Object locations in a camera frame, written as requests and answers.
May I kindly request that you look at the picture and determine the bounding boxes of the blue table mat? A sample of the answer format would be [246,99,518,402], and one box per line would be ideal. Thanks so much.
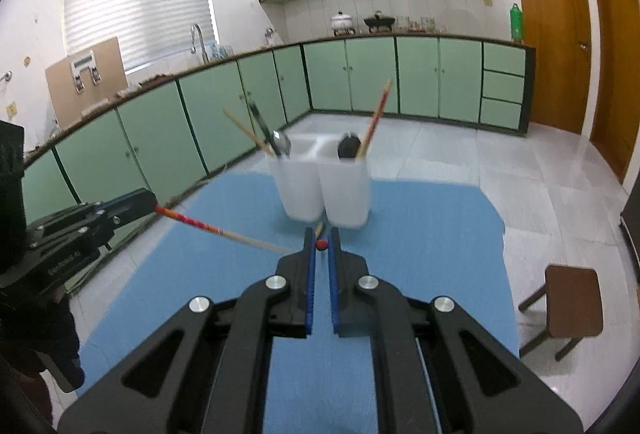
[75,171,521,434]

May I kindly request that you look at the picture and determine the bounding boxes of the brown wooden stool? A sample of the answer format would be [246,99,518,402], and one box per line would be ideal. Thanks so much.
[518,264,605,362]

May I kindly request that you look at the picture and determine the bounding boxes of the metal kitchen faucet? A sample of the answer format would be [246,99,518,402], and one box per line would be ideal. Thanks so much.
[190,24,211,63]

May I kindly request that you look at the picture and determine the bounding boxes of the black wok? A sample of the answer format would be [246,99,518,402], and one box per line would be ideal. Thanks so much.
[363,11,396,33]

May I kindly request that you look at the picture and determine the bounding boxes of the brown wooden door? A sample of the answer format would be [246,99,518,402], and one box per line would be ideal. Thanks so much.
[506,0,593,135]
[587,0,640,185]

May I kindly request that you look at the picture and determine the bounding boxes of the brown cardboard board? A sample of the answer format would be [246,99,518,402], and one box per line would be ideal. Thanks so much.
[45,37,128,129]

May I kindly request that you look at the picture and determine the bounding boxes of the white two-compartment utensil holder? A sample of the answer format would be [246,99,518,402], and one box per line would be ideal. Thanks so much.
[267,134,372,229]

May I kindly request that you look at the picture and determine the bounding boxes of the green base cabinets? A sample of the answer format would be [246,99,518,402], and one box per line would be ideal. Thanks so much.
[20,34,537,225]

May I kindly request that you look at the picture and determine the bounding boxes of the white cooking pot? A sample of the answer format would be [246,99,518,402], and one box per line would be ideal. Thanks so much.
[330,11,356,37]

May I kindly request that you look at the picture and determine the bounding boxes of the person's left hand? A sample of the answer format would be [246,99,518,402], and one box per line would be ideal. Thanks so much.
[0,286,86,392]

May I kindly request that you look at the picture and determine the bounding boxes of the light wooden chopstick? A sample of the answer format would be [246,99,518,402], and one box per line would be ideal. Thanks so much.
[222,108,273,157]

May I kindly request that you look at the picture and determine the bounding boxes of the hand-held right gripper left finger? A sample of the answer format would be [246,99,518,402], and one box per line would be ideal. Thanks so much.
[57,228,318,434]

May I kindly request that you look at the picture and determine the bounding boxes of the dark chopstick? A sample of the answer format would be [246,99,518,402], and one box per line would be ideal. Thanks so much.
[248,100,281,157]

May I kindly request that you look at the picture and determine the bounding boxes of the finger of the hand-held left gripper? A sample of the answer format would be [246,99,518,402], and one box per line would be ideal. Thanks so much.
[30,206,160,249]
[75,188,158,219]

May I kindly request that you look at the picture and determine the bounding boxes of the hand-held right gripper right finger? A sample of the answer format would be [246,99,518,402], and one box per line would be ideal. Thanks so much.
[327,226,585,434]

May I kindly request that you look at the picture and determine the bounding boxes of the silver metal spoon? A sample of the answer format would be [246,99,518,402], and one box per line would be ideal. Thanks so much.
[272,130,292,159]

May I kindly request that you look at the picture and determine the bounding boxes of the black spoon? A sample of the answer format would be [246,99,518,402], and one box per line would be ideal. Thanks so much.
[337,132,362,161]

